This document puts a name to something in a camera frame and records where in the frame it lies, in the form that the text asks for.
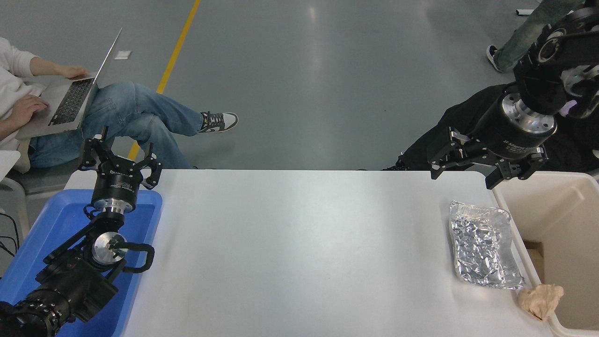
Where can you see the crumpled tan paper ball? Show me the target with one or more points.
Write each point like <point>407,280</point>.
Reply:
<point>540,302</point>

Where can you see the grey chair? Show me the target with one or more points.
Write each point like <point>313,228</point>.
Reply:
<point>47,180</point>

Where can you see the white paper scrap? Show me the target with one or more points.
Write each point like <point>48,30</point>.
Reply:
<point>123,54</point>

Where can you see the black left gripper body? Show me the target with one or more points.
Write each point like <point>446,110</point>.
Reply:
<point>117,185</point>

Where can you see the person's left hand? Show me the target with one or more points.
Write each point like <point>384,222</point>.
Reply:
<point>72,71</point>

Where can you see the large pale bin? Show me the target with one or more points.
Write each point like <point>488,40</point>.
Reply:
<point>552,206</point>

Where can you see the person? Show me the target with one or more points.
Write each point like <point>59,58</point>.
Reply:
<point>519,42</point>
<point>126,112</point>
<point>449,126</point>

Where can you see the blue plastic tray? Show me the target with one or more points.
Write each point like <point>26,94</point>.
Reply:
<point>51,224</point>

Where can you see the person's right hand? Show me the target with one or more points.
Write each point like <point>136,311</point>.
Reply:
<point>25,108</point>

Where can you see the silver laptop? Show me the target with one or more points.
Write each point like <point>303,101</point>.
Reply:
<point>70,103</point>

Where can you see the person's left forearm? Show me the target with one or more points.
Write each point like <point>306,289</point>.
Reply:
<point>44,68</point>

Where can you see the foil plate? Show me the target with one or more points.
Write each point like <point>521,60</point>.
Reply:
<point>482,243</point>

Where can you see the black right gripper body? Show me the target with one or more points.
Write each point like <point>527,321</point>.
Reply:
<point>500,135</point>

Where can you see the person's right forearm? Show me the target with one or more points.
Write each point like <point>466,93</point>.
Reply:
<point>5,127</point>

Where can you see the white swivel chair base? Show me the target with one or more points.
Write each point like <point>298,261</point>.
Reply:
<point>525,11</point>

